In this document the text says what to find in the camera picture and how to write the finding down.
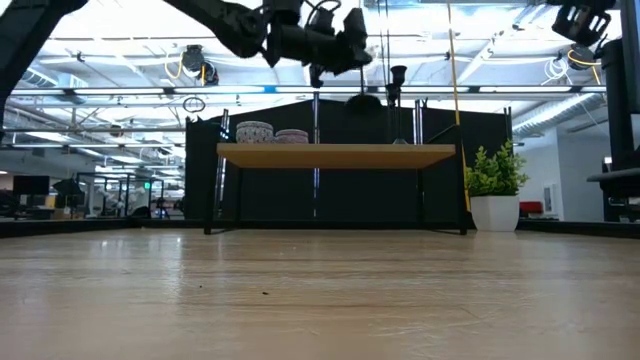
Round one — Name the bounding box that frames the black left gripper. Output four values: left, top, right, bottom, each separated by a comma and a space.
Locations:
263, 0, 374, 89

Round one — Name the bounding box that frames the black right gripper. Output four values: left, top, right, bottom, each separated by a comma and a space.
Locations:
551, 0, 617, 47

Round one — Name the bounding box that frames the pink candle tin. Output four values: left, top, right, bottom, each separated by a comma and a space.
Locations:
274, 128, 311, 146

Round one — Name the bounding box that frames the white dotted candle tin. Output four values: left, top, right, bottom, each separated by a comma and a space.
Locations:
235, 120, 276, 145

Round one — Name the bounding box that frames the black ceiling device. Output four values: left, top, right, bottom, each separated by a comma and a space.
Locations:
567, 43, 601, 71
180, 44, 220, 87

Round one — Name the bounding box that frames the silver metal pole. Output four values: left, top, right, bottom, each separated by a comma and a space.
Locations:
217, 108, 231, 220
312, 89, 322, 220
412, 99, 425, 147

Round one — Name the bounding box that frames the wooden shelf with black legs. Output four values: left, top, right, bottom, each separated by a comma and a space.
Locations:
203, 124, 469, 237

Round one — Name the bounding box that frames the black backdrop panel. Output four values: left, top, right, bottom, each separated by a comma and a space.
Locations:
183, 98, 512, 222

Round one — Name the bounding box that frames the black metal side stand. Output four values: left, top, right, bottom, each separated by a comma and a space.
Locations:
586, 167, 640, 224

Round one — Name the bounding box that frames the red object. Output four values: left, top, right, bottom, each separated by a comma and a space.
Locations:
518, 200, 545, 218

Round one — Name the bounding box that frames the green plant in white pot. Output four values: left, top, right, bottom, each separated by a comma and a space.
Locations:
463, 140, 531, 234

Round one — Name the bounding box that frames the dark monitor screen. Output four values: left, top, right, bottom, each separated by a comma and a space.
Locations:
12, 175, 52, 198

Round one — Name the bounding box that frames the yellow cable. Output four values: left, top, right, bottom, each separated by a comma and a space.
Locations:
444, 0, 473, 214

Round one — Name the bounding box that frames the black hanging ring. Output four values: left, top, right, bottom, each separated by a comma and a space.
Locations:
181, 95, 207, 115

